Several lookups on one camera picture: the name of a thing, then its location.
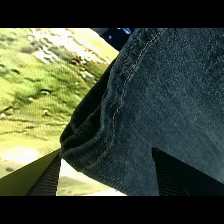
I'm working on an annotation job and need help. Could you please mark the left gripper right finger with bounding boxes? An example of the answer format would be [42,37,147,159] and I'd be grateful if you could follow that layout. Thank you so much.
[151,147,224,197]

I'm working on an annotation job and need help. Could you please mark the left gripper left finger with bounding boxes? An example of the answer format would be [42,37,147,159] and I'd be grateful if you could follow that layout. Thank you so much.
[0,148,63,197]

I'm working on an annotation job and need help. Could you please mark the blue jeans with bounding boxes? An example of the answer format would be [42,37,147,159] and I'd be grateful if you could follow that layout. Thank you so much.
[59,27,224,197]

